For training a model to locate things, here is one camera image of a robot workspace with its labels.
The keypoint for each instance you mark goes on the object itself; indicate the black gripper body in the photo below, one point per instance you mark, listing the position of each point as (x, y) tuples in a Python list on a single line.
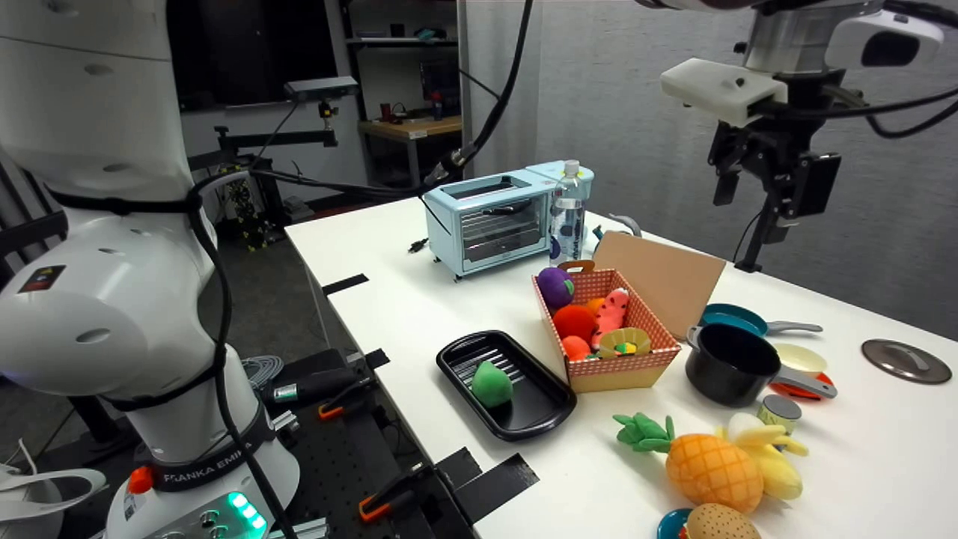
[(804, 169)]

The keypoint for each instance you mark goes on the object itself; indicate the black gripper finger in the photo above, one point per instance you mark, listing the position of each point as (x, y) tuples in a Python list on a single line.
[(780, 189), (724, 178)]

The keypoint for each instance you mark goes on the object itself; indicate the yellow banana plush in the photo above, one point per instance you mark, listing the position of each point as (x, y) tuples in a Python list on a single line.
[(780, 464)]

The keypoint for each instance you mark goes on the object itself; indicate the orange pineapple plush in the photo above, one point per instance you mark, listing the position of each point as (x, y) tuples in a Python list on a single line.
[(714, 467)]

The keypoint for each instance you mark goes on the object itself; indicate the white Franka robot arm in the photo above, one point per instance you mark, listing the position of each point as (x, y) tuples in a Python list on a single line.
[(100, 198)]

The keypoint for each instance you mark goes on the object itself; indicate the pink orange plush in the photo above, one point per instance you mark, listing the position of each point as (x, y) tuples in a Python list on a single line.
[(612, 307)]

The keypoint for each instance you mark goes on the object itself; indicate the purple plush fruit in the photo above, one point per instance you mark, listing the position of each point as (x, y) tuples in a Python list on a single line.
[(554, 288)]

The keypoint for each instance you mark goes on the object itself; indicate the red tomato plush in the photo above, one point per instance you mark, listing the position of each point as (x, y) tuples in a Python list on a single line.
[(573, 321)]

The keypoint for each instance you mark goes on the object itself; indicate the orange red plush fruit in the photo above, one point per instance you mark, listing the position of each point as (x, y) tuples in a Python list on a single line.
[(575, 348)]

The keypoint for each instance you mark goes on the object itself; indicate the green plush fruit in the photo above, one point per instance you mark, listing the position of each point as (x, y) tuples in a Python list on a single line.
[(488, 385)]

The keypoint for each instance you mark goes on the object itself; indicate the black tripod stand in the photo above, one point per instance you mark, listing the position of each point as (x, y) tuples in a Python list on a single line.
[(762, 244)]

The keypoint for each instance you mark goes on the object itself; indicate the orange cardboard box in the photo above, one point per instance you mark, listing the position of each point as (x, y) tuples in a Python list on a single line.
[(660, 285)]

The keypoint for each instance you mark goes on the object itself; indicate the blue toy pan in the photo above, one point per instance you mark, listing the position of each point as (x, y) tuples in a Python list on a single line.
[(733, 318)]

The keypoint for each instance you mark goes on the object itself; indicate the clear plastic water bottle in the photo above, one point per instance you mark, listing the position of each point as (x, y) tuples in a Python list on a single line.
[(569, 214)]

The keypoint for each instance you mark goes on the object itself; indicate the red and cream toy pan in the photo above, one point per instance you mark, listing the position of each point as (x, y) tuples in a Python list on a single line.
[(804, 363)]

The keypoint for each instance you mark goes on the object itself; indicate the black toy pot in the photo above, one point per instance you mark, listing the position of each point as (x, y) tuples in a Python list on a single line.
[(732, 367)]

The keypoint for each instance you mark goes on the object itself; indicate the round metal table grommet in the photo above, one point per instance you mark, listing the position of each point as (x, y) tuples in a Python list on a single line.
[(906, 361)]

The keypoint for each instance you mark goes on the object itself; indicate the small toy can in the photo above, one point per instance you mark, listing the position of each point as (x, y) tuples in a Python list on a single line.
[(780, 409)]

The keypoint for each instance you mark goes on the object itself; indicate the light blue toaster oven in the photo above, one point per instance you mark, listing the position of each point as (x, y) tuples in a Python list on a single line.
[(488, 225)]

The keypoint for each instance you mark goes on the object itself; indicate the black plastic tray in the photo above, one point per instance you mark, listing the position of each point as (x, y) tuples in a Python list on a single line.
[(539, 399)]

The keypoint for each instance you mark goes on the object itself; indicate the small wooden background table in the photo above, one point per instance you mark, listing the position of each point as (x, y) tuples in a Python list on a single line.
[(410, 131)]

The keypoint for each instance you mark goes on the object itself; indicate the toy burger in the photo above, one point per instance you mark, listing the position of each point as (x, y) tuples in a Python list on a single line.
[(720, 521)]

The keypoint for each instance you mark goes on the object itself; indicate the small blue plate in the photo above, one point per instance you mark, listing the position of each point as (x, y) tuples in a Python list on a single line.
[(672, 526)]

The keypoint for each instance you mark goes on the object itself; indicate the black tape strip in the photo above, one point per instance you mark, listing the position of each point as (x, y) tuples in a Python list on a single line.
[(495, 484), (344, 283), (377, 358)]

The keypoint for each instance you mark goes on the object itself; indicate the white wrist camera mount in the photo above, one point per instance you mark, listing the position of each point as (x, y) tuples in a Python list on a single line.
[(721, 89)]

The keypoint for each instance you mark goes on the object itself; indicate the black camera on boom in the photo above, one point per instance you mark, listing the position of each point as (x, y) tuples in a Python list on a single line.
[(322, 89)]

